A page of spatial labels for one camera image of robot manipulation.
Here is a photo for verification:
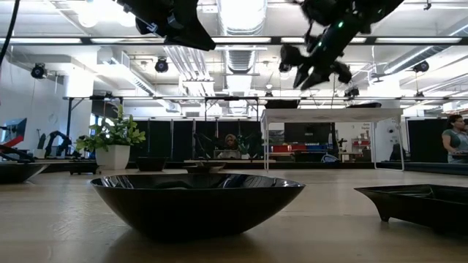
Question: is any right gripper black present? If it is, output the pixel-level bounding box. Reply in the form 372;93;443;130
279;25;352;91

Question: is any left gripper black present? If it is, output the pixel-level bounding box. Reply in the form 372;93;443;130
116;0;216;51

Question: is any small black square plate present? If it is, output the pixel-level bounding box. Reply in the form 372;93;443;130
353;183;468;235
182;164;227;175
68;161;99;175

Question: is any red storage bin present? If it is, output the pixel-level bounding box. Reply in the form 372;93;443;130
270;144;308;153

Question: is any person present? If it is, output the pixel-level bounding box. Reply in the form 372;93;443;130
441;113;468;164
218;133;243;160

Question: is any black partition screen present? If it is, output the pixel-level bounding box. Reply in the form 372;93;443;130
407;118;451;164
131;119;264;162

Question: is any green plant in white pot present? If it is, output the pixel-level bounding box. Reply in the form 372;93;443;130
75;104;147;171

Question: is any background monitor screen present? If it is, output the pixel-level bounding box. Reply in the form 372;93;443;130
0;117;29;149

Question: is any frame beam with light strips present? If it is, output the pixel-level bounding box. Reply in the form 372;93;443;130
0;35;468;46

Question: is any silver ventilation duct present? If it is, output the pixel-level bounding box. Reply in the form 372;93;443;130
215;0;270;116

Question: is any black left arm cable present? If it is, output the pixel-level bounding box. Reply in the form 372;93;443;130
0;0;21;66

